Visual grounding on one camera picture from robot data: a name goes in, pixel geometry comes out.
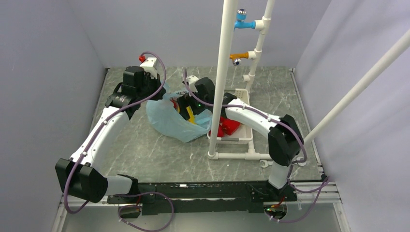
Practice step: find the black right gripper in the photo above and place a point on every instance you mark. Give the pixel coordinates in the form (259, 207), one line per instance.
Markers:
(183, 102)

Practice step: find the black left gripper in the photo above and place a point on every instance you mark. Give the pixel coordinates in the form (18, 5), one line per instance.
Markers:
(156, 82)

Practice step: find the yellow fake banana bunch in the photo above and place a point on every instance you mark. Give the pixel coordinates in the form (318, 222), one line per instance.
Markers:
(191, 115)

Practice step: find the blue printed plastic bag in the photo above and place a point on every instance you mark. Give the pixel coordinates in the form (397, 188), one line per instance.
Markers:
(165, 119)

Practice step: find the red fake tomato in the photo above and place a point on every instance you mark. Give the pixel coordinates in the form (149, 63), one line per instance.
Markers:
(220, 132)

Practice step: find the red fake bell pepper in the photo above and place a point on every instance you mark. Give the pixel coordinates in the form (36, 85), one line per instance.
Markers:
(229, 126)

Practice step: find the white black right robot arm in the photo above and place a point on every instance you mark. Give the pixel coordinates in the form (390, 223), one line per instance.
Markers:
(282, 133)

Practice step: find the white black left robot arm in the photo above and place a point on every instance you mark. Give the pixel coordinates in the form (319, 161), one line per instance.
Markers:
(79, 175)

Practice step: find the orange plastic faucet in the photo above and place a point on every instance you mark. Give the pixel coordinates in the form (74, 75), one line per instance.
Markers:
(237, 58)

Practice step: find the white perforated plastic basket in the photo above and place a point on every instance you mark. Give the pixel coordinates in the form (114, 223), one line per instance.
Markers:
(243, 134)

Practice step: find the blue plastic faucet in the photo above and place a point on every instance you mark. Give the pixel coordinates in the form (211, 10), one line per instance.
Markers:
(241, 23)

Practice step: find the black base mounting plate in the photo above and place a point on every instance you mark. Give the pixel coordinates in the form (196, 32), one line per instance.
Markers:
(164, 207)

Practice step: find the white pvc pipe rack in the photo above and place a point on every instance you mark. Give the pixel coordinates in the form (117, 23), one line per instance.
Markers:
(226, 37)

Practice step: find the silver open-end wrench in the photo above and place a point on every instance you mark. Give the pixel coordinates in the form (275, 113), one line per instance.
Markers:
(300, 161)

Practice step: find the white diagonal pipe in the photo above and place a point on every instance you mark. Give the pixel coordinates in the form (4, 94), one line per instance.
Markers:
(372, 74)

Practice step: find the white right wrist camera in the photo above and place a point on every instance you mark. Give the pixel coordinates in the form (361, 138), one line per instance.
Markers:
(191, 80)

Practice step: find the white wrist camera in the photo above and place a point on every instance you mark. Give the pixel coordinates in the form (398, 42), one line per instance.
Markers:
(150, 64)
(191, 80)

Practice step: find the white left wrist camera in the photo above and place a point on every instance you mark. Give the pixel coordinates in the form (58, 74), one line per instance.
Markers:
(150, 64)

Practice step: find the aluminium extrusion rail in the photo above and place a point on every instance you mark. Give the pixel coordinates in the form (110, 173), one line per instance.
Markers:
(320, 195)

